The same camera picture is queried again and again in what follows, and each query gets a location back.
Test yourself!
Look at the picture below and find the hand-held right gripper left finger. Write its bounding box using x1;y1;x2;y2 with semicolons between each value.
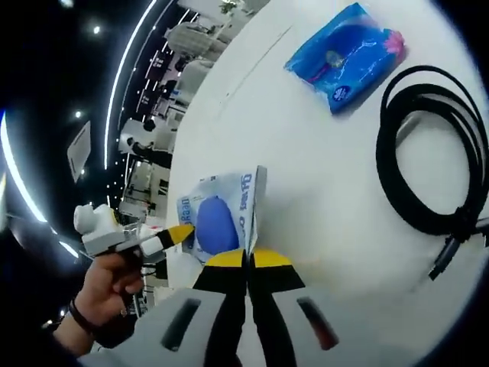
76;247;248;367

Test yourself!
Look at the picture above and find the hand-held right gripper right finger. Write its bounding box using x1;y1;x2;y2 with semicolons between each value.
247;247;379;367

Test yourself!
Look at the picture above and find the black cable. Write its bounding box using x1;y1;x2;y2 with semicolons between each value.
376;65;489;282

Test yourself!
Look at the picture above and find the blue tissue packet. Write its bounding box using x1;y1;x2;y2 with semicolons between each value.
283;2;409;115

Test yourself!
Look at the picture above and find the person's left hand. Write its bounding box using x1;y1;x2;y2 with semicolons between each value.
78;250;148;334

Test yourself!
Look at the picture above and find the black wristband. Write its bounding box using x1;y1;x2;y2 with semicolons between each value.
68;297;97;337

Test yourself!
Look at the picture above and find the ceiling air vent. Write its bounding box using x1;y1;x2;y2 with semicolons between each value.
66;121;93;183

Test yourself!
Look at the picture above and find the white table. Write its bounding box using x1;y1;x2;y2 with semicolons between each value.
152;0;489;318

